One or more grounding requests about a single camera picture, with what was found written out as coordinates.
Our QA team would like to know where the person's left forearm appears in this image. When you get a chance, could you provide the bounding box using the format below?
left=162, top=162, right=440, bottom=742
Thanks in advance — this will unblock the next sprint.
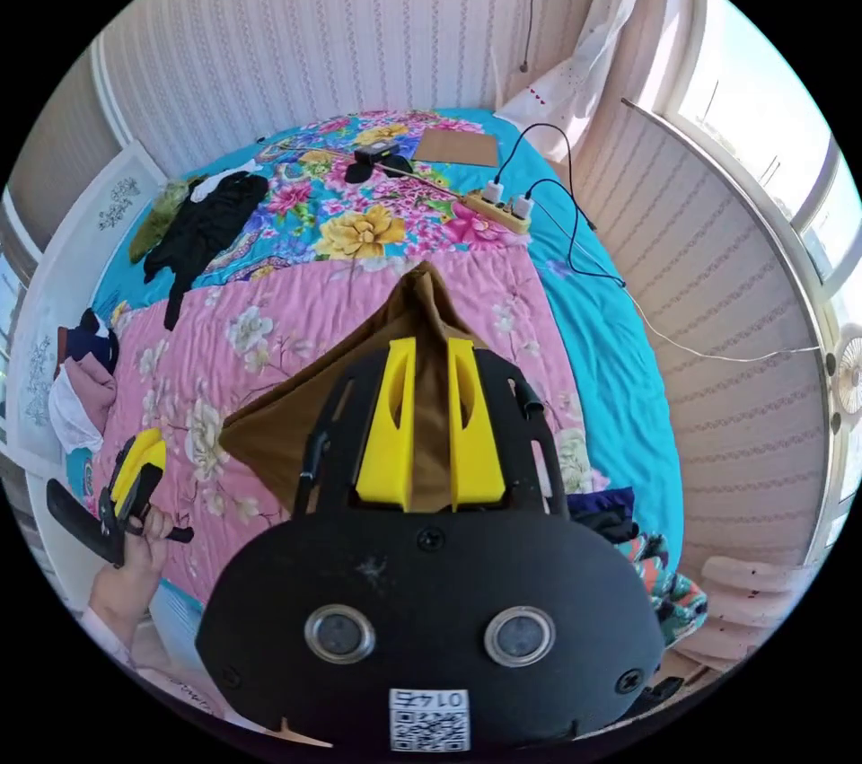
left=79, top=565, right=162, bottom=668

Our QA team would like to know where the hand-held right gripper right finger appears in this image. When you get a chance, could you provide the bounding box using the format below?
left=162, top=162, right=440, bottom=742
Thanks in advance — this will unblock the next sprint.
left=446, top=338, right=504, bottom=511

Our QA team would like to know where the white fan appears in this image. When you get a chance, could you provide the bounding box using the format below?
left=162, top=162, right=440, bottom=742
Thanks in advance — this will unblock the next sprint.
left=823, top=322, right=862, bottom=436

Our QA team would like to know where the person's body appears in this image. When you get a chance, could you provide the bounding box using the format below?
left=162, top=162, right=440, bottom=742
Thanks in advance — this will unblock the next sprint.
left=128, top=588, right=227, bottom=722

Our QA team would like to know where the bed with floral quilts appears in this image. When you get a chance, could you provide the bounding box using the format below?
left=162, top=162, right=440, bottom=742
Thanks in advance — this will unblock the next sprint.
left=85, top=107, right=682, bottom=620

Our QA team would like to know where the pile of pink white clothes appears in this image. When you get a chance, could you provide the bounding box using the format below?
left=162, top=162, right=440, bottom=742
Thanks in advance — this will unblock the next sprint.
left=48, top=305, right=124, bottom=452

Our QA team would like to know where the person's left hand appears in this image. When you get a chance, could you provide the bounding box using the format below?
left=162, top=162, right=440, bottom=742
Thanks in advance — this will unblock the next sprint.
left=120, top=510, right=178, bottom=580

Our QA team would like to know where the brown cardboard sheet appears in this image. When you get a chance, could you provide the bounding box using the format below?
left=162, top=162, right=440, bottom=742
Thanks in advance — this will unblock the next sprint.
left=411, top=127, right=499, bottom=168

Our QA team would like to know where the thin wooden stick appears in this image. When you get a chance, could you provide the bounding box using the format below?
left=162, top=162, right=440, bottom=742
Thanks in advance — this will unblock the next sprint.
left=259, top=137, right=474, bottom=199

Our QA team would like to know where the beige power strip with chargers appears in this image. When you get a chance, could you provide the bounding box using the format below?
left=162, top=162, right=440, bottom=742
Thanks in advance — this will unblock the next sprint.
left=464, top=180, right=535, bottom=235

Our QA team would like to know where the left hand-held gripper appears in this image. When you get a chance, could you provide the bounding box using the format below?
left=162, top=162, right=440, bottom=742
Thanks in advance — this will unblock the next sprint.
left=96, top=427, right=197, bottom=570

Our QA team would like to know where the window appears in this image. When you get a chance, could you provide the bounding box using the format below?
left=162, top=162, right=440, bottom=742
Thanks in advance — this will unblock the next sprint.
left=663, top=0, right=862, bottom=509

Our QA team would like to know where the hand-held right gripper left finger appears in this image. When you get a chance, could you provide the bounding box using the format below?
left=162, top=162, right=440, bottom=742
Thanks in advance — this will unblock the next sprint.
left=355, top=338, right=416, bottom=511

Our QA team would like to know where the khaki long sleeve shirt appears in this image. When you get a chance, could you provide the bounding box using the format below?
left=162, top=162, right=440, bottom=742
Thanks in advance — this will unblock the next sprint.
left=218, top=259, right=515, bottom=517

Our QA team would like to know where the long black charger cable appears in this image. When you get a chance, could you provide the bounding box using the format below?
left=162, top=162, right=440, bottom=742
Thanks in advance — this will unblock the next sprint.
left=497, top=122, right=629, bottom=289

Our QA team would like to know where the white cable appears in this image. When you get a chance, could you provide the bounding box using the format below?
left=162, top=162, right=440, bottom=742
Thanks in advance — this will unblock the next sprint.
left=622, top=284, right=824, bottom=365

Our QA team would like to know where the pink folded blanket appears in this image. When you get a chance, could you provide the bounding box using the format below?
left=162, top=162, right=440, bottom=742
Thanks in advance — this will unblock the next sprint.
left=673, top=553, right=822, bottom=672

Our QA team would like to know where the white dotted curtain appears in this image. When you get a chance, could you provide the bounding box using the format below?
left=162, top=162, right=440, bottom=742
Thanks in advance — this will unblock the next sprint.
left=493, top=0, right=646, bottom=167

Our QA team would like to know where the short black charger cable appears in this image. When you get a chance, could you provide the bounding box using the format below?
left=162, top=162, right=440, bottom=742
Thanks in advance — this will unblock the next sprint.
left=524, top=178, right=601, bottom=233

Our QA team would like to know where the pile of floral clothes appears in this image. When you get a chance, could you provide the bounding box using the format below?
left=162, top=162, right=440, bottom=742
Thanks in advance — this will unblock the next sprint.
left=564, top=486, right=709, bottom=649

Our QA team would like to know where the black and yellow device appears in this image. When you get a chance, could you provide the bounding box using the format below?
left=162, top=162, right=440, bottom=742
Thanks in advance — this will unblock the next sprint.
left=354, top=140, right=409, bottom=167

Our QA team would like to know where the white cupboard with floral ornament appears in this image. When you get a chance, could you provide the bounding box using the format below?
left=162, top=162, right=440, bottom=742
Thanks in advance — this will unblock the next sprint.
left=4, top=141, right=168, bottom=466

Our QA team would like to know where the pile of dark clothes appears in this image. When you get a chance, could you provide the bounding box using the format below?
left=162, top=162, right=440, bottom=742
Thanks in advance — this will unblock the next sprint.
left=128, top=170, right=272, bottom=332

